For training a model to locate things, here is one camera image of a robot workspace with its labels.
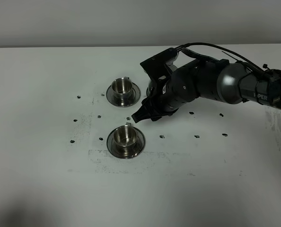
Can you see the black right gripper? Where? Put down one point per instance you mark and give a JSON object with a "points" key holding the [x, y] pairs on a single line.
{"points": [[174, 93]]}

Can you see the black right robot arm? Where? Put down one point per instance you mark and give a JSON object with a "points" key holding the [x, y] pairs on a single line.
{"points": [[221, 81]]}

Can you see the stainless steel teacup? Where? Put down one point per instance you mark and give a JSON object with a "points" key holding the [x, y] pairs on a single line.
{"points": [[122, 88], [125, 136]]}

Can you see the near stainless steel teacup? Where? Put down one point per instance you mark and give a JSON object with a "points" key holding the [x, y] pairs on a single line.
{"points": [[125, 136]]}

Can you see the far stainless steel teacup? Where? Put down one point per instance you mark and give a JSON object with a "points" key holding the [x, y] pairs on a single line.
{"points": [[122, 88]]}

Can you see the stainless steel teapot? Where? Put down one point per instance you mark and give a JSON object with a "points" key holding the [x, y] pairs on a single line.
{"points": [[150, 89]]}

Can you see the stainless steel saucer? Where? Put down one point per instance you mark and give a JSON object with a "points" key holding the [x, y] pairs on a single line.
{"points": [[123, 102], [126, 153]]}

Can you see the far stainless steel saucer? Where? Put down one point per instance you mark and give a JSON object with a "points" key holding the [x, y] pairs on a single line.
{"points": [[123, 102]]}

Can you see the near stainless steel saucer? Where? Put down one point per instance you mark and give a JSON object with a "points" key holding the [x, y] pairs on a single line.
{"points": [[126, 153]]}

